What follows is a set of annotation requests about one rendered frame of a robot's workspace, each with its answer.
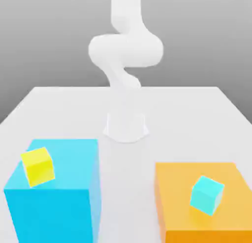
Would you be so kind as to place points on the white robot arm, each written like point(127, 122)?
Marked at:
point(126, 50)

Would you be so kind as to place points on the small yellow cube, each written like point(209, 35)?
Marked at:
point(38, 167)

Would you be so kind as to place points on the small cyan cube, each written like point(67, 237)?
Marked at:
point(205, 194)

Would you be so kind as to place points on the large orange box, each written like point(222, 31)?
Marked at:
point(177, 197)

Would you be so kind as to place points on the large blue box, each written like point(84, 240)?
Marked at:
point(59, 207)

